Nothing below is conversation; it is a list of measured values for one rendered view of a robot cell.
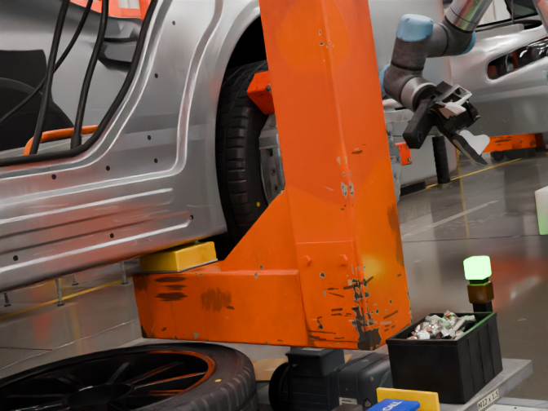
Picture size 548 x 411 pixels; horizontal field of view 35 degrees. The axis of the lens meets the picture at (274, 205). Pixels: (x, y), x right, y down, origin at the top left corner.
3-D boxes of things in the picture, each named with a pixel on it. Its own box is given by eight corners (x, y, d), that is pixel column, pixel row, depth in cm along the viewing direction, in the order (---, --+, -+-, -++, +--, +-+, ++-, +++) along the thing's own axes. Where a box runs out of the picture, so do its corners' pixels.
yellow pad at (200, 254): (180, 262, 219) (177, 242, 219) (218, 260, 210) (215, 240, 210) (139, 273, 209) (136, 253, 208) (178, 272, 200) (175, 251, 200)
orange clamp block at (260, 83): (273, 95, 227) (254, 72, 222) (296, 91, 222) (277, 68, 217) (264, 116, 224) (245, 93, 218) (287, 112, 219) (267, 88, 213)
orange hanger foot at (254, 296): (188, 321, 223) (167, 189, 220) (354, 327, 189) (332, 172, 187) (139, 338, 210) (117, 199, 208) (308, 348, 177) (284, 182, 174)
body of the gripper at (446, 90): (472, 92, 176) (439, 72, 185) (439, 117, 175) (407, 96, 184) (483, 119, 180) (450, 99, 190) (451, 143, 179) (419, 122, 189)
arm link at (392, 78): (379, 57, 196) (372, 93, 199) (404, 72, 187) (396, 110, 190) (408, 58, 199) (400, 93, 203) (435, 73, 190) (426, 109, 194)
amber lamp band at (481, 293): (477, 299, 176) (475, 280, 176) (495, 299, 174) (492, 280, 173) (468, 303, 173) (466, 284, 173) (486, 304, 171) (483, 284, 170)
